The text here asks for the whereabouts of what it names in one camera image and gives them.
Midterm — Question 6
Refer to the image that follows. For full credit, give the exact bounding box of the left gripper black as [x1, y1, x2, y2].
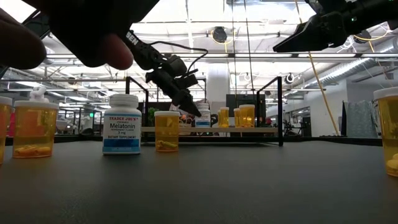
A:
[145, 68, 202, 118]

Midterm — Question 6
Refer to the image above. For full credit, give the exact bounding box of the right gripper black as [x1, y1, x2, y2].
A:
[272, 11, 355, 53]

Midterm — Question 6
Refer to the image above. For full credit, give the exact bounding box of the white melatonin bottle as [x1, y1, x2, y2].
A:
[195, 103, 212, 128]
[102, 93, 143, 156]

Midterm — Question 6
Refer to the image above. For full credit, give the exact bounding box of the black background panel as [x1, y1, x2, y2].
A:
[226, 93, 267, 128]

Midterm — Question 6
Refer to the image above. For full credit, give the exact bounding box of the teal cloth cover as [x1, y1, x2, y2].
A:
[341, 100, 376, 138]

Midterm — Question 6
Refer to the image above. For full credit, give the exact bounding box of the white sculpture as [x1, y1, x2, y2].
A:
[29, 86, 50, 103]

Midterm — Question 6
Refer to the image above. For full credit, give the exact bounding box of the yellow hanging cable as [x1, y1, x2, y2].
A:
[294, 0, 341, 136]

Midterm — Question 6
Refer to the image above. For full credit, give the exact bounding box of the silver ventilation duct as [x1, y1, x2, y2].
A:
[303, 57, 398, 90]

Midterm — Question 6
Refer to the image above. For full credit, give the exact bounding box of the wooden shelf black metal frame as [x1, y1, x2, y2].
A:
[125, 76, 284, 147]

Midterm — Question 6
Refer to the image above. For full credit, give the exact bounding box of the black aluminium table frame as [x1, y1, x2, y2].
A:
[4, 135, 383, 147]

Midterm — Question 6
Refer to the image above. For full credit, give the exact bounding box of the red pedestal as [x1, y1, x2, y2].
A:
[7, 111, 16, 138]

